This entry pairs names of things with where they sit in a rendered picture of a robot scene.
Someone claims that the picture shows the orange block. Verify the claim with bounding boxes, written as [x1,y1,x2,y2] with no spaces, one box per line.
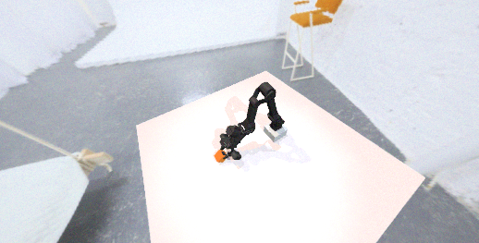
[215,150,227,163]

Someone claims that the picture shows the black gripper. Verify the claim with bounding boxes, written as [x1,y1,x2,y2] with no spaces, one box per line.
[219,133,241,160]

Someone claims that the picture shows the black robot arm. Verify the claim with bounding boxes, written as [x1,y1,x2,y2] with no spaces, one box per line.
[219,82,285,149]

